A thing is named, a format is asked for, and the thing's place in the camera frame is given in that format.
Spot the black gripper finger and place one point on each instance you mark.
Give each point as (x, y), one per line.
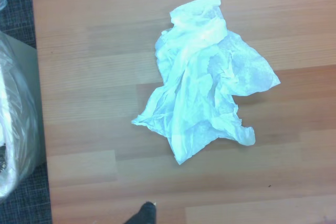
(144, 214)

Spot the white tissue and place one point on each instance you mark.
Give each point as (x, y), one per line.
(194, 90)

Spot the trash bin with plastic liner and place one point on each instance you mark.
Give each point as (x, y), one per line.
(13, 103)

